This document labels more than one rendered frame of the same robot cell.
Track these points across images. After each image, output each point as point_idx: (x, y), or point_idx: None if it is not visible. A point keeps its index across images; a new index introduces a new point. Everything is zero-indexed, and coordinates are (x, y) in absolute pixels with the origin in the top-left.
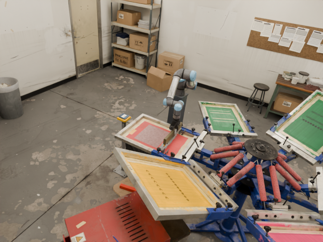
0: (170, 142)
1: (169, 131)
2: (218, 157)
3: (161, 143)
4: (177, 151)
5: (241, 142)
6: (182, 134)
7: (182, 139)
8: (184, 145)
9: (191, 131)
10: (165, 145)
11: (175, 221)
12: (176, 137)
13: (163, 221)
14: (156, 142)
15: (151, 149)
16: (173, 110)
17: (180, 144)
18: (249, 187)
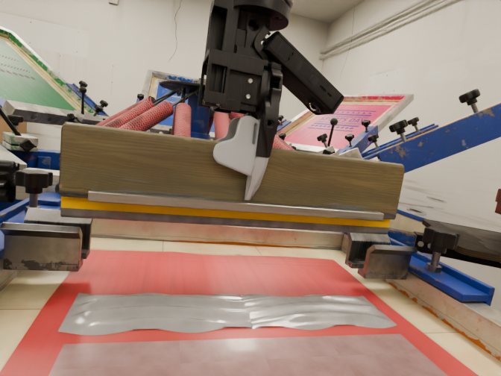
0: (235, 295)
1: (17, 369)
2: None
3: (319, 336)
4: (277, 258)
5: (153, 113)
6: (89, 246)
7: (120, 264)
8: (189, 248)
9: (15, 215)
10: (312, 301)
11: (452, 229)
12: (129, 290)
13: (486, 238)
14: (362, 371)
15: (461, 353)
16: None
17: (197, 262)
18: None
